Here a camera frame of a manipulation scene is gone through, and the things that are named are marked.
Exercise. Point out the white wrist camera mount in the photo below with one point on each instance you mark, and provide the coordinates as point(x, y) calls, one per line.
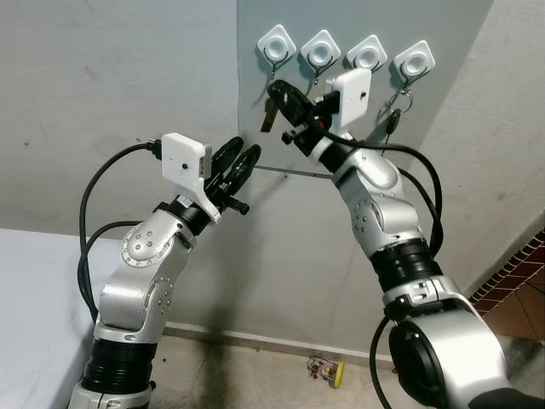
point(351, 95)
point(185, 162)

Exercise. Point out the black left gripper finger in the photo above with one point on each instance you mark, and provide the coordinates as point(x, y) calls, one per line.
point(247, 164)
point(227, 156)

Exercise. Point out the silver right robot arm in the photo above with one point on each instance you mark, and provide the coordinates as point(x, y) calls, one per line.
point(400, 256)

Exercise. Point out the grey wall board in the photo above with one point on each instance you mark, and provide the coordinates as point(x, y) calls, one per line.
point(443, 25)

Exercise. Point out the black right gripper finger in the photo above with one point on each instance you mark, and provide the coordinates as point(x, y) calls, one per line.
point(288, 89)
point(291, 111)

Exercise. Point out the white wall hook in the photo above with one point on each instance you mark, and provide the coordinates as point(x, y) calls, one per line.
point(320, 49)
point(276, 43)
point(367, 53)
point(414, 60)

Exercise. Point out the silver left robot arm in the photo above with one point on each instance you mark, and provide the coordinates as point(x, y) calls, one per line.
point(140, 290)

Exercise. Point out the small yellow toy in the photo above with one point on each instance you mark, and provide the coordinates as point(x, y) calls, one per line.
point(328, 371)

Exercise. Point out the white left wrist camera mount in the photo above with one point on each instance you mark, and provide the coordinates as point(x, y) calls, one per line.
point(185, 162)

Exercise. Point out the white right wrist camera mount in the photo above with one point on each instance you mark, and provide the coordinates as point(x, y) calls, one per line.
point(351, 95)

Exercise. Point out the grey skirting board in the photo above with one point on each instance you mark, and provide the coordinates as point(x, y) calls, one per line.
point(272, 339)

